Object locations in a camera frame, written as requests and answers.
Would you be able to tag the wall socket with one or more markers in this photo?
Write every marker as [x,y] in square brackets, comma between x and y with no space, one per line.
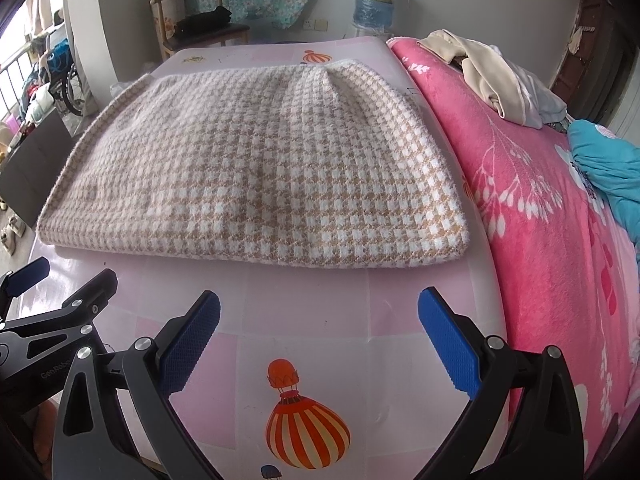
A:
[315,24]

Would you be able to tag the wooden chair with dark seat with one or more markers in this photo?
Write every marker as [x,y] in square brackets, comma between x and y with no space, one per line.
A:
[235,30]

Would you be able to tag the hot pink floral blanket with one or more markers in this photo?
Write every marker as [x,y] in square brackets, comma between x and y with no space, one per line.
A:
[540,260]

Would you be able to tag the light grey garment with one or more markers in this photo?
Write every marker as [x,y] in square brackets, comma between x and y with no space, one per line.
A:
[542,100]

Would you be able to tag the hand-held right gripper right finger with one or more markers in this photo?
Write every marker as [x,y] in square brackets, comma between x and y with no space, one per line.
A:
[450,345]

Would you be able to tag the black board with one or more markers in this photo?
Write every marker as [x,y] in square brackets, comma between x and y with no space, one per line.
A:
[30,170]

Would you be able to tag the blue water bottle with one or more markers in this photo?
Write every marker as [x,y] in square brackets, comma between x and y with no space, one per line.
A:
[375,2]

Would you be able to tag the pale shoe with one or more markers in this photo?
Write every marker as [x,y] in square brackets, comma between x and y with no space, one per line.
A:
[18,226]
[10,244]

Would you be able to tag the teal pillow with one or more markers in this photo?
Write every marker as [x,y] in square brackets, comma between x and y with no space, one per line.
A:
[605,165]

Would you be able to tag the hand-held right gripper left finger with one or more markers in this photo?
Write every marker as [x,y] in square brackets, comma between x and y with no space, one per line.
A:
[192,345]

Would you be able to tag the white water dispenser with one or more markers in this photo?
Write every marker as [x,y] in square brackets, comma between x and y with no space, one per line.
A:
[367,33]

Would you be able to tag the pink plastic box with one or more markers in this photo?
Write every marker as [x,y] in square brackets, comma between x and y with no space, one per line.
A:
[10,122]

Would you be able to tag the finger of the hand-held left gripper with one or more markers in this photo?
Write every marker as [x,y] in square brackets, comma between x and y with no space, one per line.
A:
[30,272]
[95,290]

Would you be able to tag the tan white houndstooth sweater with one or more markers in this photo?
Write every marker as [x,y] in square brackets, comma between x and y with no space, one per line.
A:
[250,170]

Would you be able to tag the brown wooden door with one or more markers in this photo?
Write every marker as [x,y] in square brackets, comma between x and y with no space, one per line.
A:
[585,60]

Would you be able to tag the wheelchair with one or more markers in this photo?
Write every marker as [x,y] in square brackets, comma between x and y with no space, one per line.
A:
[70,90]

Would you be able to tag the hanging beige garment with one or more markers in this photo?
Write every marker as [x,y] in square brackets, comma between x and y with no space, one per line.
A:
[42,5]

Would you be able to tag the black bag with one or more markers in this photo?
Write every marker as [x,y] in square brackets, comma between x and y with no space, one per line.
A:
[205,20]

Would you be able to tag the white plastic bag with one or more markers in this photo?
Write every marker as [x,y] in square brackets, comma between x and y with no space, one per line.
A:
[121,87]

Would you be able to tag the floral print board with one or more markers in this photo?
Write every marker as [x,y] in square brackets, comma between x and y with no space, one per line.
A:
[160,20]

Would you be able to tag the metal window railing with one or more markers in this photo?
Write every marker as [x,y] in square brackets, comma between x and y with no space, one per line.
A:
[15,70]

